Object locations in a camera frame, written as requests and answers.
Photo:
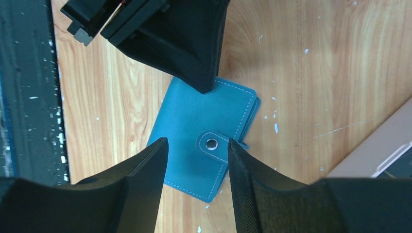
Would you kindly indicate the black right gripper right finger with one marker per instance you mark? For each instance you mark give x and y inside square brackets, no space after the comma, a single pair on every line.
[266,201]

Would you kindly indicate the teal leather card holder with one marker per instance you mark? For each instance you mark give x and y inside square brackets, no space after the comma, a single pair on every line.
[198,128]

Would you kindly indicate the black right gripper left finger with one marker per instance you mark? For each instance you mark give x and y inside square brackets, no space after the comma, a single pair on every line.
[122,199]

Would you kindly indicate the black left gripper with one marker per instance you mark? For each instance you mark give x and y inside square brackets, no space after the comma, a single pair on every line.
[180,37]

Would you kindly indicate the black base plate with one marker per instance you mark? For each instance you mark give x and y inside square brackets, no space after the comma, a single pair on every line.
[32,129]

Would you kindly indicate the beige oval tray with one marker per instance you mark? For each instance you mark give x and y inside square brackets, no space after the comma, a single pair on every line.
[387,144]

